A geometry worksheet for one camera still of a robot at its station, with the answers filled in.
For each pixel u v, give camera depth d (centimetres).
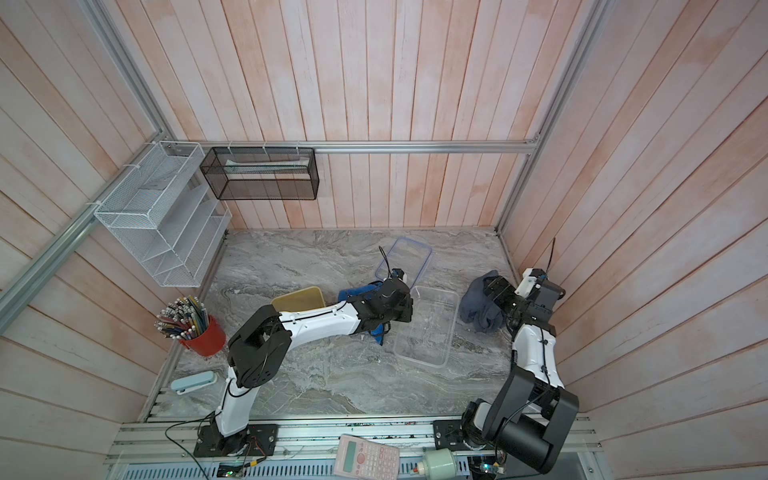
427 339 91
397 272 81
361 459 70
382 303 69
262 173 105
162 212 72
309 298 97
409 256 113
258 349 51
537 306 64
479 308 87
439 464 64
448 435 72
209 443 73
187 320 76
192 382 80
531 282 76
